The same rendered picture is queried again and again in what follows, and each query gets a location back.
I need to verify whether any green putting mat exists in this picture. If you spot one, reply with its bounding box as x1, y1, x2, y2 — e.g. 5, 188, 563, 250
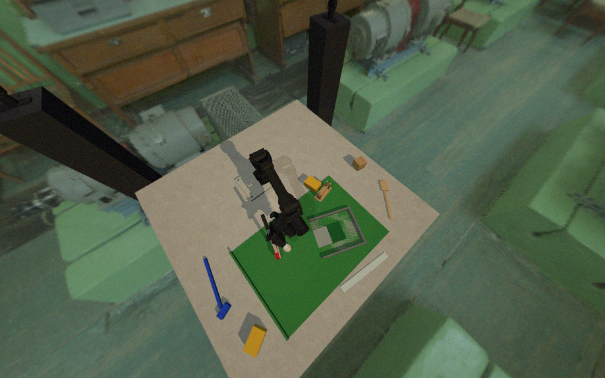
232, 176, 389, 337

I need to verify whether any tan cube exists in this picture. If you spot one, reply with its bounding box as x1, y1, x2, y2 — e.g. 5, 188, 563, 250
352, 156, 367, 171

